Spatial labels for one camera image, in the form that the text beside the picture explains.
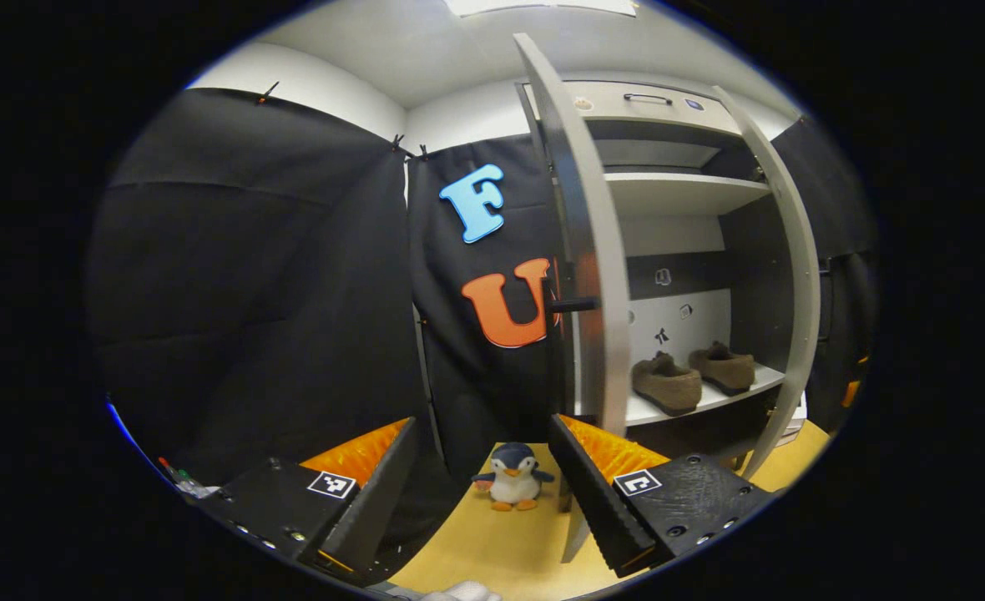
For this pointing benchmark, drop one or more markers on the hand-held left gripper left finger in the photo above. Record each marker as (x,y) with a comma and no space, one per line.
(380,501)

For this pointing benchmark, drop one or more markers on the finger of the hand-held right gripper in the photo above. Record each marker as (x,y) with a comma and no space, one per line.
(851,392)

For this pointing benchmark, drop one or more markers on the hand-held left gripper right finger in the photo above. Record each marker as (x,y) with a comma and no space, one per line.
(597,501)

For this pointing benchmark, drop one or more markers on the grey cabinet door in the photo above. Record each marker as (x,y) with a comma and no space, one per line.
(605,250)
(801,292)

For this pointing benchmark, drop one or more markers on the brown suede shoe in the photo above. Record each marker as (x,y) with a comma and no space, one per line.
(668,386)
(726,367)

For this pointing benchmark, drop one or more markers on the grey shoe cabinet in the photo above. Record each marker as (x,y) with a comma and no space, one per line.
(676,238)

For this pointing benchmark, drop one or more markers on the penguin plush toy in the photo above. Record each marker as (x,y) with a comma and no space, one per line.
(513,480)

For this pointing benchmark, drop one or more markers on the grey metal pole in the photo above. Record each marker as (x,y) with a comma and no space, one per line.
(424,376)

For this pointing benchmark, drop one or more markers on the green capped bottle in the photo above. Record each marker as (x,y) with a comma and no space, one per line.
(192,486)

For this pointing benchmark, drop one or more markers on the red capped bottle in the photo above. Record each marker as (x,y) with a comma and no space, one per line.
(171,472)

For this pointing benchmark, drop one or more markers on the black backdrop cloth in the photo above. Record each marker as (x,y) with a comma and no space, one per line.
(250,275)

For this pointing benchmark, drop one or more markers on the ceiling light panel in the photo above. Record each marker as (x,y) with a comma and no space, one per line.
(543,7)

